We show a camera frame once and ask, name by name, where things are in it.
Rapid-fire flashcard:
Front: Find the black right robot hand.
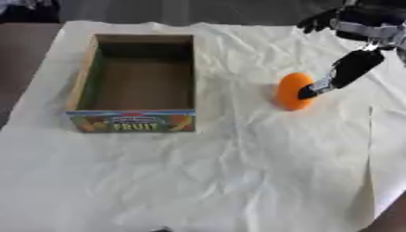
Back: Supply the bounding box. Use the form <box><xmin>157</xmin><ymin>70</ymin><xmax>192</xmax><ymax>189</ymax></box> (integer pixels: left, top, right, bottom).
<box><xmin>295</xmin><ymin>6</ymin><xmax>406</xmax><ymax>101</ymax></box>

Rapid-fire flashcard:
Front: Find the open cardboard box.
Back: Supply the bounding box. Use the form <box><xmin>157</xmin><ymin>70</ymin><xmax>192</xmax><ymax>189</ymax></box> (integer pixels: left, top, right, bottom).
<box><xmin>63</xmin><ymin>33</ymin><xmax>198</xmax><ymax>133</ymax></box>

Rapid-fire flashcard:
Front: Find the orange toy fruit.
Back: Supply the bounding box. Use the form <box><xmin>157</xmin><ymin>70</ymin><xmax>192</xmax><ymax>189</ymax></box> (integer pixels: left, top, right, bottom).
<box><xmin>275</xmin><ymin>72</ymin><xmax>317</xmax><ymax>111</ymax></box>

